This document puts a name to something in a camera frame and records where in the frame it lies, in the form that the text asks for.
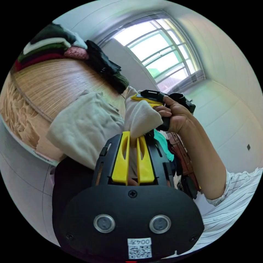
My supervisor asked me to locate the person's right hand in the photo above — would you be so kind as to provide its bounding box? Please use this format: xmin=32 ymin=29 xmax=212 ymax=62
xmin=154 ymin=96 xmax=198 ymax=134

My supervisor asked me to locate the pile of colourful clothes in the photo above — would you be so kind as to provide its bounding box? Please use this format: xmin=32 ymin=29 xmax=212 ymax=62
xmin=153 ymin=129 xmax=202 ymax=200

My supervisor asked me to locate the bed with woven mat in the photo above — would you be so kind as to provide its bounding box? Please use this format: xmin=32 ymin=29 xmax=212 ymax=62
xmin=0 ymin=58 xmax=128 ymax=167

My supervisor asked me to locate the person's body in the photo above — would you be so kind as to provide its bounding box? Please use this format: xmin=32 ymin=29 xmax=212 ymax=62
xmin=49 ymin=158 xmax=263 ymax=254

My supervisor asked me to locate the person's right forearm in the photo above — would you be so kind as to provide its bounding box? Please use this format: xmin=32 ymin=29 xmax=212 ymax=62
xmin=177 ymin=118 xmax=228 ymax=201

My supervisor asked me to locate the pile of dark clothes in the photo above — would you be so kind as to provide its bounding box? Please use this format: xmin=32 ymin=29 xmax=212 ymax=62
xmin=14 ymin=22 xmax=130 ymax=94

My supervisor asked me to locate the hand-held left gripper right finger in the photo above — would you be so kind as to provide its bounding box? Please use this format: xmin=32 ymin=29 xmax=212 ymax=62
xmin=136 ymin=136 xmax=155 ymax=185

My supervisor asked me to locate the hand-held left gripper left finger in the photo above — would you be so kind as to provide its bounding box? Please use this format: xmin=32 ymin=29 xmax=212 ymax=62
xmin=112 ymin=131 xmax=131 ymax=184

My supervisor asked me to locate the beige long sleeve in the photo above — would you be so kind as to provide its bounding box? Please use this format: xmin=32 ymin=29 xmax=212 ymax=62
xmin=45 ymin=86 xmax=164 ymax=171

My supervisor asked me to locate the window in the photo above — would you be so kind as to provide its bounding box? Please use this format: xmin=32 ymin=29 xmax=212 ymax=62
xmin=96 ymin=10 xmax=206 ymax=93

